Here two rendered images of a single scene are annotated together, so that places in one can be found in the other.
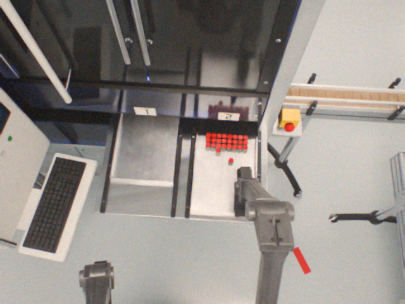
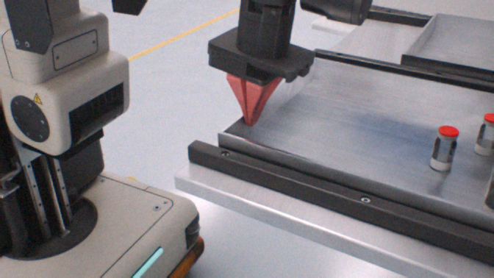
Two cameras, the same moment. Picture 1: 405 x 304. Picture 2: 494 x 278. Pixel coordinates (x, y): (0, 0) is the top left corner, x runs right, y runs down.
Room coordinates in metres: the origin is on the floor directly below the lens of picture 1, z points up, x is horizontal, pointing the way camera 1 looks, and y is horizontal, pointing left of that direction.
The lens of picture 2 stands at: (0.55, -0.60, 1.17)
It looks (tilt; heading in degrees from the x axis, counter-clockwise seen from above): 30 degrees down; 116
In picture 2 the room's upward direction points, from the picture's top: straight up
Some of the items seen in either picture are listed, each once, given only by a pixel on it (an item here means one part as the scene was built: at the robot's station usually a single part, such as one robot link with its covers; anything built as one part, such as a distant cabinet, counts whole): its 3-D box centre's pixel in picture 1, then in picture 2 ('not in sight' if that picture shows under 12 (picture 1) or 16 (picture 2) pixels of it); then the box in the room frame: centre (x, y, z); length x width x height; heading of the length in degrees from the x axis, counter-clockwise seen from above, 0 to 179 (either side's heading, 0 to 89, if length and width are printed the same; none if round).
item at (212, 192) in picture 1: (224, 173); (403, 134); (0.51, -0.10, 0.90); 0.34 x 0.26 x 0.04; 176
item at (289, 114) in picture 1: (289, 116); not in sight; (0.72, -0.37, 1.00); 0.08 x 0.07 x 0.07; 176
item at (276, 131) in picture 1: (286, 121); not in sight; (0.76, -0.38, 0.87); 0.14 x 0.13 x 0.02; 176
